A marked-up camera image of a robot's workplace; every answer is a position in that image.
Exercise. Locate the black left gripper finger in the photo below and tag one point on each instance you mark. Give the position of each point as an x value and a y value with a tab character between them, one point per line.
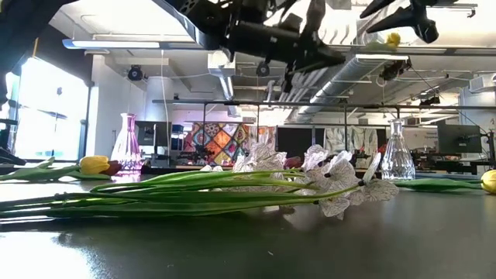
306	67
329	55

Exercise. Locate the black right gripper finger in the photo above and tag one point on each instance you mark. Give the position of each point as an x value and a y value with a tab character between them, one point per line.
381	7
395	21

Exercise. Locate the dark red artificial tulip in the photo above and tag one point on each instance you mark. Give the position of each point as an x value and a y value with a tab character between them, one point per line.
293	162
114	167

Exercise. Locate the white artificial flower bunch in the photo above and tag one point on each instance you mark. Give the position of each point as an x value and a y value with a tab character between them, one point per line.
259	157
193	201

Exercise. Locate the black background robot arm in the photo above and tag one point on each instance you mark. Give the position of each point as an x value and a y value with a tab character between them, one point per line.
195	153
360	156

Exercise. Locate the clear glass vase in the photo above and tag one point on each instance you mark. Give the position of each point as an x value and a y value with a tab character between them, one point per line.
398	164

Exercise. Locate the pink glass vase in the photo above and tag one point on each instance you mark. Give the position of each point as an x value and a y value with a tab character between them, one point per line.
128	153

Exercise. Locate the black round ceiling lamp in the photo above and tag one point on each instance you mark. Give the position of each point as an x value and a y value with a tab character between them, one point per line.
262	69
135	73

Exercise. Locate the white ceiling box unit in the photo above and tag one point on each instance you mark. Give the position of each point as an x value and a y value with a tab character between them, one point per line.
217	64

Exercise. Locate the black ceiling spotlight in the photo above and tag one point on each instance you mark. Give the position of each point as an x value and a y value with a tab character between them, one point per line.
430	100

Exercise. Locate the black panel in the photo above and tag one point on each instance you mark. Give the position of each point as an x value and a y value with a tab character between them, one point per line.
296	141

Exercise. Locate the orange floral cloth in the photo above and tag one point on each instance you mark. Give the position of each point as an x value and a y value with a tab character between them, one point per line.
266	135

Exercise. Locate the white leaf print cloth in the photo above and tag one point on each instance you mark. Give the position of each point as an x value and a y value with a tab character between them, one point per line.
360	139

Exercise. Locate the colourful patterned cloth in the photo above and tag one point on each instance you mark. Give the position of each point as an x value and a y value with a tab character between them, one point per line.
222	139

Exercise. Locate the black computer monitor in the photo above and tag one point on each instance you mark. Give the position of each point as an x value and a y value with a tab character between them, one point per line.
459	137

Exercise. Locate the background work table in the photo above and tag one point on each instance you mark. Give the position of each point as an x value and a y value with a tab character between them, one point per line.
445	162

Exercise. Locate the dark screen on stand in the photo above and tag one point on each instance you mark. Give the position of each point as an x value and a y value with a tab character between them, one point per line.
149	133

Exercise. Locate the long ceiling light strip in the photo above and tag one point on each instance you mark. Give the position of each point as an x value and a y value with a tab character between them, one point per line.
112	44

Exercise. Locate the black lamp stand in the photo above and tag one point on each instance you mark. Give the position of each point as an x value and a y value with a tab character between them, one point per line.
59	91

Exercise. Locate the black background machine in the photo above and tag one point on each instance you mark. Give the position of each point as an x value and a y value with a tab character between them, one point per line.
9	155

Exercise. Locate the silver ventilation duct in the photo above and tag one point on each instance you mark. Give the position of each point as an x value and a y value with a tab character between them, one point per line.
329	89

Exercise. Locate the grey ceiling rail bracket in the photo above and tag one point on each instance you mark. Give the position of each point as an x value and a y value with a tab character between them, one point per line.
459	5

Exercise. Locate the black overhead camera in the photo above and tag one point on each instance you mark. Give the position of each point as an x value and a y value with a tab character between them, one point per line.
393	69

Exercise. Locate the black metal frame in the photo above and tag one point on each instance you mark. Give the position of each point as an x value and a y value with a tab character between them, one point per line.
271	104

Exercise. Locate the white wall air unit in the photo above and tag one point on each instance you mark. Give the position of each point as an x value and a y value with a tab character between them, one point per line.
483	82

